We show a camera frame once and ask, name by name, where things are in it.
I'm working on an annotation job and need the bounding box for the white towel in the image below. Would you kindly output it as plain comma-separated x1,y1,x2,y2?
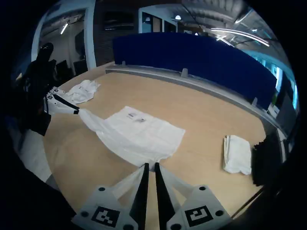
76,106,193,207

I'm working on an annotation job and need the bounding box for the heap of white towels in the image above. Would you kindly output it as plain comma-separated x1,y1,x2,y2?
65,79,101,104

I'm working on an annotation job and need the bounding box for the stack of black towels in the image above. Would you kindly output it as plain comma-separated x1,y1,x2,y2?
250,133,288,188

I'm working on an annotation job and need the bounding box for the person's body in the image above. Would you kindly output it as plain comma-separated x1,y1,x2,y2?
5,167,78,230

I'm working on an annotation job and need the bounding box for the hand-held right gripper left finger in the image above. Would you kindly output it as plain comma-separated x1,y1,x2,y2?
71,163,150,230

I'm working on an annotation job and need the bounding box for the blue desk screen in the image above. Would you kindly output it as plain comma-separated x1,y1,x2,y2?
105,32,284,126

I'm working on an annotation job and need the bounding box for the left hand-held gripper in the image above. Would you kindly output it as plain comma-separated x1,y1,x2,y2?
15,43,80,136

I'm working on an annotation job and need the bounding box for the stack of white towels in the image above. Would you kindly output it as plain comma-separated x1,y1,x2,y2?
223,135,253,175

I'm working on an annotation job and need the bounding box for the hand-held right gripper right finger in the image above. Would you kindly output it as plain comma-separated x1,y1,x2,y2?
154,163,233,230

